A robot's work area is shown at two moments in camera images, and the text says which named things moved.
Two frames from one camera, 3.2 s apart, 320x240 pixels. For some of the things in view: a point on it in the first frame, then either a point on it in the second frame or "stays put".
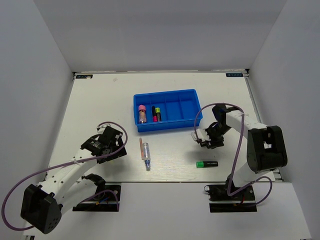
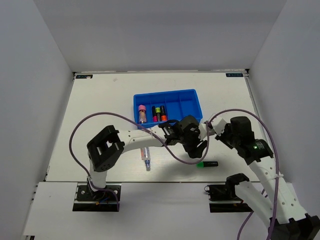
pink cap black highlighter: (154, 114) stays put
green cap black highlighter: (204, 164) stays put
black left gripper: (109, 158) -> (195, 152)
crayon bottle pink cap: (142, 114) stays put
